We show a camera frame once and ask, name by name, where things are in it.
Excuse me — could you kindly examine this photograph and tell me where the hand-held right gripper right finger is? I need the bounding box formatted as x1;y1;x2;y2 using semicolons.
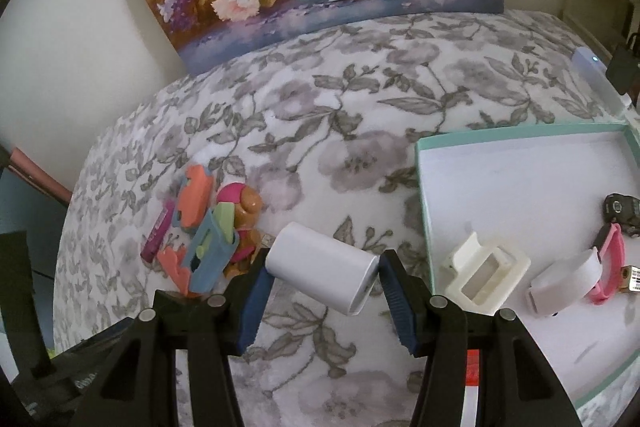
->
379;249;583;427

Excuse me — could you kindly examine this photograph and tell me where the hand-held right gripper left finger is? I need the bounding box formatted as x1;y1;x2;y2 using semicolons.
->
75;251;274;427

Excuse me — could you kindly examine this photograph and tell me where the white oval case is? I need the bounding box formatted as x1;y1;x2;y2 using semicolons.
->
265;222;380;317

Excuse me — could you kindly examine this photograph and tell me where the white hair claw clip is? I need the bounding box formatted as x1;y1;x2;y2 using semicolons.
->
442;232;531;314

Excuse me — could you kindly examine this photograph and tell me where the teal-rimmed white box tray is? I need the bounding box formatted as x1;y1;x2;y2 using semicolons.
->
414;122;640;410

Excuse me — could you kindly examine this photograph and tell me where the white wristband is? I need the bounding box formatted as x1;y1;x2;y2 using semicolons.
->
530;252;604;319

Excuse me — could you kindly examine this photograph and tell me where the pink wristwatch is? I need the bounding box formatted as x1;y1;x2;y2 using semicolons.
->
592;223;629;305

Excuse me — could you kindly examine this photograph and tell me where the brown gold box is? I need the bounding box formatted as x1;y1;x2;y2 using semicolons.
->
620;264;640;293

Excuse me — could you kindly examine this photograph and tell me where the green foam piece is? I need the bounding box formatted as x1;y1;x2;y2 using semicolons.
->
212;202;239;244

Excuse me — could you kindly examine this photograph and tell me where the small coral foam piece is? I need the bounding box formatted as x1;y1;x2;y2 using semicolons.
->
157;244;194;299

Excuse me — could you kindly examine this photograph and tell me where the pink and brown toy figure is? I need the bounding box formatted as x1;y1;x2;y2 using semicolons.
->
215;184;264;279

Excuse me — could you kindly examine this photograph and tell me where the purple tube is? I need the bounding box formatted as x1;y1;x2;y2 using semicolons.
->
141;201;176;264

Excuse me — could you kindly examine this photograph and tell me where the coral foam puzzle piece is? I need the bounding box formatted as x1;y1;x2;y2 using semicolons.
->
172;164;216;234

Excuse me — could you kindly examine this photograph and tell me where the grey floral blanket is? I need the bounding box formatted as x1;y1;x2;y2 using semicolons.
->
52;9;640;427

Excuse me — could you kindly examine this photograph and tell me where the white device with light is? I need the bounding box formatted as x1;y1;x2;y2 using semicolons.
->
572;47;629;110

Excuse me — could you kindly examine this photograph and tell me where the black power adapter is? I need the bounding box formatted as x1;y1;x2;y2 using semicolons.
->
606;32;640;96

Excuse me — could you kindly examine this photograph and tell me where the pink rail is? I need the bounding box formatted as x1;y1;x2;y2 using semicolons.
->
11;147;74;208

